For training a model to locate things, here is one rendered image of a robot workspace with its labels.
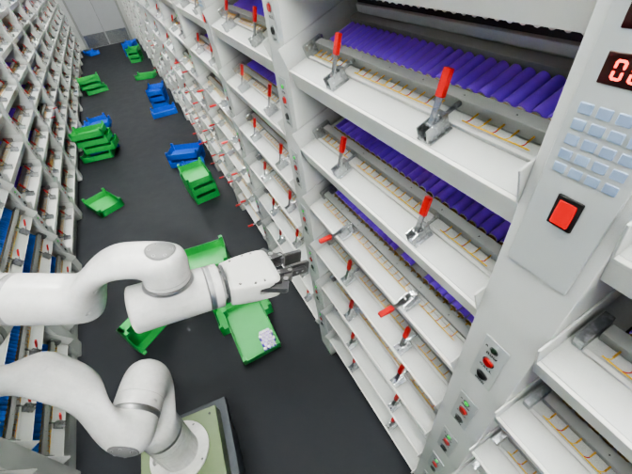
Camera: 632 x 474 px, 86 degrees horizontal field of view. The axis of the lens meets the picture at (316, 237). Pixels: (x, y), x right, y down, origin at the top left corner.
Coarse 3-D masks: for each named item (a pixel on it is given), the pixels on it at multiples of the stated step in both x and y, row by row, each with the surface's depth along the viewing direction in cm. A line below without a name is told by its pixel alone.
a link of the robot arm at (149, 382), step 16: (144, 368) 90; (160, 368) 93; (128, 384) 87; (144, 384) 88; (160, 384) 90; (128, 400) 84; (144, 400) 85; (160, 400) 89; (160, 416) 95; (176, 416) 98; (160, 432) 94; (176, 432) 97; (160, 448) 94
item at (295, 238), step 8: (256, 192) 176; (264, 192) 178; (264, 200) 176; (272, 200) 172; (272, 208) 170; (280, 208) 167; (272, 216) 166; (280, 216) 164; (288, 216) 160; (280, 224) 161; (288, 224) 159; (288, 232) 156; (296, 232) 144; (288, 240) 153; (296, 240) 146; (304, 240) 149; (296, 248) 148; (304, 248) 146; (304, 256) 144
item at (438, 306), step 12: (324, 204) 101; (336, 204) 97; (336, 216) 96; (348, 216) 92; (360, 228) 89; (372, 240) 85; (384, 252) 81; (396, 264) 78; (408, 276) 75; (420, 288) 73; (432, 300) 70; (444, 312) 68; (456, 324) 66
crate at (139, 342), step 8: (128, 320) 174; (120, 328) 170; (128, 328) 170; (160, 328) 191; (128, 336) 168; (136, 336) 182; (144, 336) 187; (152, 336) 188; (136, 344) 184; (144, 344) 185; (144, 352) 180
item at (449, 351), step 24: (312, 192) 102; (360, 240) 89; (360, 264) 85; (384, 264) 82; (384, 288) 79; (408, 288) 76; (408, 312) 73; (432, 312) 71; (456, 312) 69; (432, 336) 69; (456, 336) 67; (456, 360) 61
